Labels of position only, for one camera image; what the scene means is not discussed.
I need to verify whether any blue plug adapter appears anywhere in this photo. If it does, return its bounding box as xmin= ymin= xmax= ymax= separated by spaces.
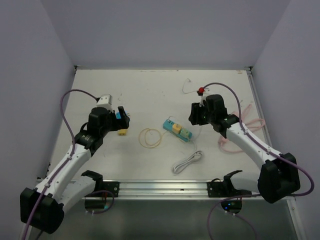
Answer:
xmin=115 ymin=110 xmax=131 ymax=121

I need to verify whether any yellow plug adapter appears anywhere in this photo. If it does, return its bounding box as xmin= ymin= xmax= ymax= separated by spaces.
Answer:
xmin=117 ymin=129 xmax=128 ymax=136

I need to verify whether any pink power strip cord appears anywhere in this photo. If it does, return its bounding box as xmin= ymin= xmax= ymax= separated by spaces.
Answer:
xmin=217 ymin=103 xmax=266 ymax=154

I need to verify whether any teal power strip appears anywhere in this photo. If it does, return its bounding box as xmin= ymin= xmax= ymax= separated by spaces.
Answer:
xmin=162 ymin=119 xmax=193 ymax=143

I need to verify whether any white power strip cord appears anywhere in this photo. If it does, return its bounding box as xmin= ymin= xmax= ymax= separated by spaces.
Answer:
xmin=171 ymin=139 xmax=204 ymax=176

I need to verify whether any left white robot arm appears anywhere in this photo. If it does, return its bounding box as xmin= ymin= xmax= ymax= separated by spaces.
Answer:
xmin=20 ymin=106 xmax=130 ymax=234

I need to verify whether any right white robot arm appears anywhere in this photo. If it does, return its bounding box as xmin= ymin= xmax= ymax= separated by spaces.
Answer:
xmin=188 ymin=92 xmax=301 ymax=204

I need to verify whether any green plug on teal strip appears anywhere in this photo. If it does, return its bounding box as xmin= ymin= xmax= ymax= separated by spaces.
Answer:
xmin=180 ymin=128 xmax=192 ymax=141

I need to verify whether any yellow plug on teal strip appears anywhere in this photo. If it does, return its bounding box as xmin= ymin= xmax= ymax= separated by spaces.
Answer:
xmin=172 ymin=123 xmax=182 ymax=135

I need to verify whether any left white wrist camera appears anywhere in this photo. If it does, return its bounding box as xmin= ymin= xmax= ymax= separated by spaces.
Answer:
xmin=96 ymin=94 xmax=113 ymax=111

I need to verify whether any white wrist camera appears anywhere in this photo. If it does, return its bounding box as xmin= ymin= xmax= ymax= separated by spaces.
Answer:
xmin=197 ymin=87 xmax=211 ymax=107
xmin=96 ymin=94 xmax=113 ymax=111

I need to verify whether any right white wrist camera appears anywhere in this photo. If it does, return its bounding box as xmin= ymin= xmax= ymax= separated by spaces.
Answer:
xmin=197 ymin=87 xmax=211 ymax=107

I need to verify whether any yellow thin cable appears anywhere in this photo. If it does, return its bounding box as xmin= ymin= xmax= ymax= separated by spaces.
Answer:
xmin=138 ymin=127 xmax=173 ymax=149

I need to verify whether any white thin cable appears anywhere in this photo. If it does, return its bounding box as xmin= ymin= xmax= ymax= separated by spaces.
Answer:
xmin=167 ymin=77 xmax=203 ymax=141

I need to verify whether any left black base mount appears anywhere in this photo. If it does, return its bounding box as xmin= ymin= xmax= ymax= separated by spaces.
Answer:
xmin=93 ymin=181 xmax=120 ymax=198

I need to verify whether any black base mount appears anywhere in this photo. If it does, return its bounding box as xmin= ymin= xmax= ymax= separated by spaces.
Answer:
xmin=206 ymin=178 xmax=252 ymax=198
xmin=93 ymin=181 xmax=120 ymax=198

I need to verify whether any aluminium front rail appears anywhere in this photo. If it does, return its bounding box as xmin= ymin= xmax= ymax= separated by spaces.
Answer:
xmin=32 ymin=178 xmax=296 ymax=201

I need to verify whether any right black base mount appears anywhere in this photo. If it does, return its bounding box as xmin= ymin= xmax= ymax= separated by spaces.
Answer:
xmin=206 ymin=178 xmax=252 ymax=198

